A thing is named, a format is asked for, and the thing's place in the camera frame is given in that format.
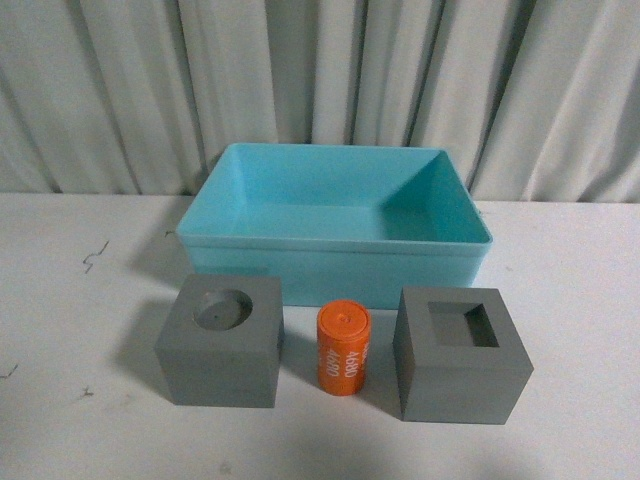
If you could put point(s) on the white pleated curtain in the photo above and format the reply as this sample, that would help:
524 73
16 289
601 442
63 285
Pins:
534 100

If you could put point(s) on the orange cylinder with white digits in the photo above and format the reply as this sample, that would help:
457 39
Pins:
343 338

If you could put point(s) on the light blue plastic box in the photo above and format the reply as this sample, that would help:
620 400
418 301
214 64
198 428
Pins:
331 222

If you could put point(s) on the gray cube with square hole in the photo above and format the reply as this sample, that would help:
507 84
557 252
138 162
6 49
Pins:
458 356

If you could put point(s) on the gray cube with round hole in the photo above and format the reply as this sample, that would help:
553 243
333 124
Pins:
222 340

